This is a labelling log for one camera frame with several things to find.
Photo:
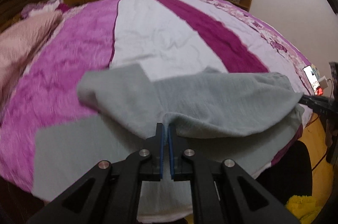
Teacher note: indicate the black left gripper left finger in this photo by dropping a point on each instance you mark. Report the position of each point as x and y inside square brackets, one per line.
[109, 192]

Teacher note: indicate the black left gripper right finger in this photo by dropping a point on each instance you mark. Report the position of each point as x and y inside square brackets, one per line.
[222, 192]

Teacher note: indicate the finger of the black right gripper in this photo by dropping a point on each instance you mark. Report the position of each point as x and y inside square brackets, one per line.
[318, 103]

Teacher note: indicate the grey fleece pants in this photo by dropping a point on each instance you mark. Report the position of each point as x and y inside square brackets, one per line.
[245, 117]

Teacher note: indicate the white charger plug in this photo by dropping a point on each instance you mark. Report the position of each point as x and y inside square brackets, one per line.
[324, 82]

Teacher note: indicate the smartphone with lit screen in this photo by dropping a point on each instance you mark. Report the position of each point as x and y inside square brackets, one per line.
[313, 76]

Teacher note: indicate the yellow fluffy slipper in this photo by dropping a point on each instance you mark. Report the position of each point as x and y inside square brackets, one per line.
[304, 208]

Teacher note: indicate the purple and white bed blanket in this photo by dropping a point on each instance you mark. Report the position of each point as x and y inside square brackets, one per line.
[167, 38]

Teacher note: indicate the pink striped quilt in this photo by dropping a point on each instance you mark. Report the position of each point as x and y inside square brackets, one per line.
[20, 43]

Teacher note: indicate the purple ruffled pillow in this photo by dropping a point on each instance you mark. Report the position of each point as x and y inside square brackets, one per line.
[33, 9]

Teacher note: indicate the dark wooden headboard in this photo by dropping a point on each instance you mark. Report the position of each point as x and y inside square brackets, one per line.
[11, 11]

